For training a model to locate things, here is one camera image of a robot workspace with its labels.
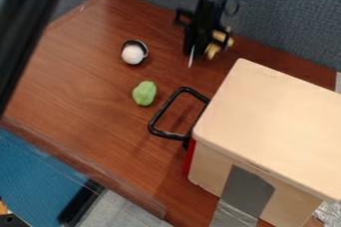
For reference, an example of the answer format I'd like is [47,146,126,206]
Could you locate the white and black toy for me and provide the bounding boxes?
[120,39,151,66]

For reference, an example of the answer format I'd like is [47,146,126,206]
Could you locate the black pole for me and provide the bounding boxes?
[0,0,74,116]

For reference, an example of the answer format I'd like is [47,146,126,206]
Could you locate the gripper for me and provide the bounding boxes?
[172,0,235,69]

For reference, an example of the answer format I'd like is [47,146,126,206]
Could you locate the cabinet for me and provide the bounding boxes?
[186,58,341,227]

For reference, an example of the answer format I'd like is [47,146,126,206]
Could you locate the yellow doll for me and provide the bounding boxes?
[203,26,236,61]

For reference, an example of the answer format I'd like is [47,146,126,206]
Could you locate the green toy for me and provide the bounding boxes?
[132,80,159,108]

